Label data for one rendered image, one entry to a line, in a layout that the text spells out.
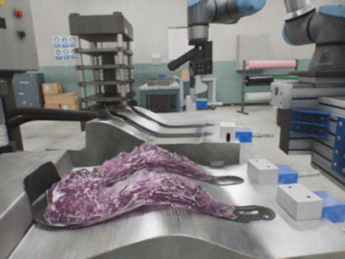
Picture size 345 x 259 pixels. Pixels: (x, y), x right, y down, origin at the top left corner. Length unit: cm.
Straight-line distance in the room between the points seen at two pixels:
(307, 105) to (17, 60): 116
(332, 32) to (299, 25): 14
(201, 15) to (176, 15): 634
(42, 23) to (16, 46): 673
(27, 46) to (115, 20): 340
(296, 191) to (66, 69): 742
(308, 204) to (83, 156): 51
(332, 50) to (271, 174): 68
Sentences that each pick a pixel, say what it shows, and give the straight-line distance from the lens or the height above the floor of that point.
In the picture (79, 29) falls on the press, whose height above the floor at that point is 180.
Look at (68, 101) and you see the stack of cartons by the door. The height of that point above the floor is 34.
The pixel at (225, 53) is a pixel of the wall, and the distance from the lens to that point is 725.
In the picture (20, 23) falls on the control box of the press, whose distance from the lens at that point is 128.
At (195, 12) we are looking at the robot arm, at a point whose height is 124.
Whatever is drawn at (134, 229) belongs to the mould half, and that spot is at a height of 89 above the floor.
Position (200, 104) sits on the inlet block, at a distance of 89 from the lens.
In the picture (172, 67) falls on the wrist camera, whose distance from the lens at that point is 89.
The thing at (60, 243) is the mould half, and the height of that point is 87.
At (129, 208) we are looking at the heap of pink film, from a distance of 30.
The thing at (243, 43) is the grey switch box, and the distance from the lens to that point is 706.
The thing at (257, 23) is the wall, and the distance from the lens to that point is 757.
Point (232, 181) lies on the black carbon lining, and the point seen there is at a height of 85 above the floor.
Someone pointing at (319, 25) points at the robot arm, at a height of 120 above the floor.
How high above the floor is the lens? 105
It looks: 13 degrees down
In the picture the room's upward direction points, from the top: 2 degrees counter-clockwise
